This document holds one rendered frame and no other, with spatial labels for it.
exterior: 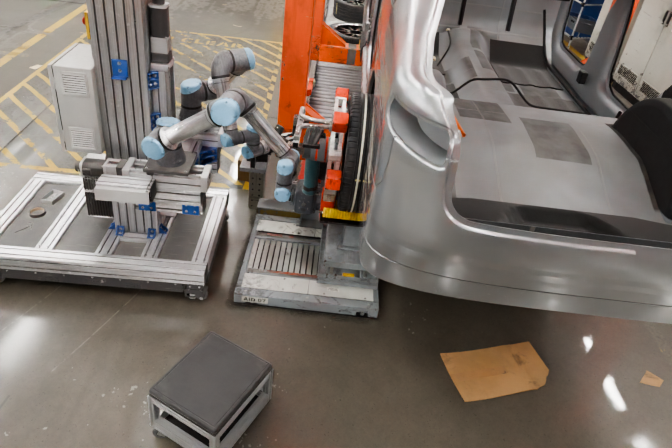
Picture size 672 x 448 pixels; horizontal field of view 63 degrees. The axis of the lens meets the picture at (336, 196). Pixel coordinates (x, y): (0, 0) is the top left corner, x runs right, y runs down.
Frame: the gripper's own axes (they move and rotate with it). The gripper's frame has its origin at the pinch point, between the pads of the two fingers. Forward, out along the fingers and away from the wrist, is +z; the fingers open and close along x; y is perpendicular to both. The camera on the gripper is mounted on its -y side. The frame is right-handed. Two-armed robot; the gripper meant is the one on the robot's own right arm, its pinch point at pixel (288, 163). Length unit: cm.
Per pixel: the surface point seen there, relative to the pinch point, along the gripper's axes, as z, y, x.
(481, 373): -57, -81, -115
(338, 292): -13, -75, -36
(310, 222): 52, -74, -16
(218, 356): -90, -49, 18
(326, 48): 253, -18, -13
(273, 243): 28, -77, 7
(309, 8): 60, 66, -1
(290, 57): 60, 36, 8
